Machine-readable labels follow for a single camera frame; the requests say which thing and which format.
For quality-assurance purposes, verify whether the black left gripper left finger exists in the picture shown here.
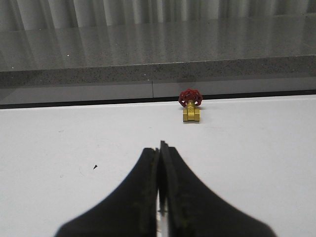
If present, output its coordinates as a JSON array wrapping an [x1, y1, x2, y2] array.
[[56, 148, 159, 237]]

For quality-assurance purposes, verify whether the grey stone ledge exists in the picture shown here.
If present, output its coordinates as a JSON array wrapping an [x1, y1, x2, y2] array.
[[0, 14, 316, 88]]

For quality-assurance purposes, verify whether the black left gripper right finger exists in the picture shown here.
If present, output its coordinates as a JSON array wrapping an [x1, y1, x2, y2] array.
[[159, 142, 275, 237]]

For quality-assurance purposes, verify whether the brass valve red handwheel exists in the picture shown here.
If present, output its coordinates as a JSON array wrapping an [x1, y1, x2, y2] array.
[[178, 88, 203, 122]]

